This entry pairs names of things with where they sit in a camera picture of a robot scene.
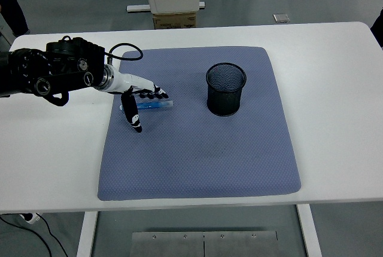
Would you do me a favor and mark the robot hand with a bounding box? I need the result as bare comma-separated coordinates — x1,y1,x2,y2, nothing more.
112,70,169,134

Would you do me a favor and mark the blue marker with clear cap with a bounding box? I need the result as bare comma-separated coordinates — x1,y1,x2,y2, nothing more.
119,100,175,111

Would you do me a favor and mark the black mesh pen holder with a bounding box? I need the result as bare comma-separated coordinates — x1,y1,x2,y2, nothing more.
205,62,248,117

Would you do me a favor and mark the brown cardboard box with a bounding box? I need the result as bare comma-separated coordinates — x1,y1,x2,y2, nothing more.
152,11,197,30

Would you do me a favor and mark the white base bar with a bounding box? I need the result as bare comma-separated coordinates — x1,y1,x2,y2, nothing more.
125,1,206,13

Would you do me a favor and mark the blue-grey padded mat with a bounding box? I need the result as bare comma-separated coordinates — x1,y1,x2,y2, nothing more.
97,46,302,201

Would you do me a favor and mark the person in dark trousers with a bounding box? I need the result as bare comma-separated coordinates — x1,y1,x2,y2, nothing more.
0,0,31,36

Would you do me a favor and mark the white table leg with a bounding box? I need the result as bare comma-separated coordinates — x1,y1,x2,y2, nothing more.
76,211,99,257
296,203,323,257

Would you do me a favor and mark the grey floor socket plate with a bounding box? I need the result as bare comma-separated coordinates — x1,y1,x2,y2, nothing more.
272,13,290,24

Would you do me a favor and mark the black floor cable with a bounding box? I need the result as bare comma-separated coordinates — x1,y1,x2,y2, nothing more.
0,215,69,257

